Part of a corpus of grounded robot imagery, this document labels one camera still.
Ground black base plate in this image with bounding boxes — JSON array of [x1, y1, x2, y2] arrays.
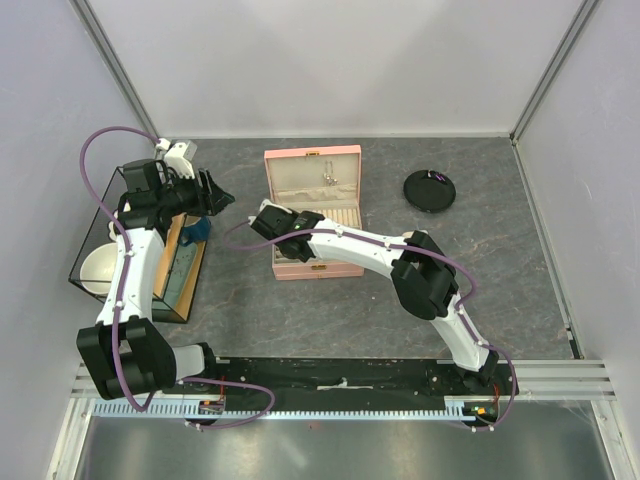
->
[[163, 357, 519, 410]]

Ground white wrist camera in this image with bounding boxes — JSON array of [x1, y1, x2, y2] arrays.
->
[[156, 138, 197, 179], [258, 199, 288, 217]]

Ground wooden board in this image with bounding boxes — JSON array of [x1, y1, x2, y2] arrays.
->
[[152, 214, 207, 324]]

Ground hair clips on plate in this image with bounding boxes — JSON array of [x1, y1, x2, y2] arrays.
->
[[426, 170, 447, 183]]

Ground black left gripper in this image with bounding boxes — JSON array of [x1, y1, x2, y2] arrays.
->
[[156, 168, 235, 218]]

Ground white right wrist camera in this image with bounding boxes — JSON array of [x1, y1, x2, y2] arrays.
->
[[258, 199, 288, 217]]

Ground white scalloped dish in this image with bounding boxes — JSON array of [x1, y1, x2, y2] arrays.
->
[[108, 220, 119, 242]]

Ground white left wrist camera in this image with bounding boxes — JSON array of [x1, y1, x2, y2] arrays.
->
[[156, 138, 197, 179]]

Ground black wire rack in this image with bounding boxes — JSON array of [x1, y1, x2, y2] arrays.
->
[[67, 166, 197, 324]]

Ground white round bowl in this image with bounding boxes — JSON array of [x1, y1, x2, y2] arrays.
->
[[80, 242, 118, 296]]

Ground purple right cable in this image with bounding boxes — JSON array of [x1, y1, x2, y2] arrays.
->
[[223, 215, 519, 434]]

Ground purple cable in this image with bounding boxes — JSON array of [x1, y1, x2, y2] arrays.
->
[[223, 215, 519, 434], [79, 125, 276, 431]]

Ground pink jewelry box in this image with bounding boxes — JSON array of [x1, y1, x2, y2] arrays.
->
[[264, 145, 364, 280]]

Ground slotted cable duct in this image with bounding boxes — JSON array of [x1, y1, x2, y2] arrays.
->
[[91, 398, 477, 422]]

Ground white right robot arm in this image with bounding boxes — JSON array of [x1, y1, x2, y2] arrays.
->
[[244, 171, 498, 394]]

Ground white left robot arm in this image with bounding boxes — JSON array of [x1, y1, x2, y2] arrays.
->
[[76, 160, 235, 400]]

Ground blue mug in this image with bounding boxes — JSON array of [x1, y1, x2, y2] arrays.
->
[[179, 216, 211, 247]]

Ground black round plate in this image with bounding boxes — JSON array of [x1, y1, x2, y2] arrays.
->
[[403, 170, 456, 213]]

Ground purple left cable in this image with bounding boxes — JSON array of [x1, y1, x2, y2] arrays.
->
[[79, 125, 276, 431]]

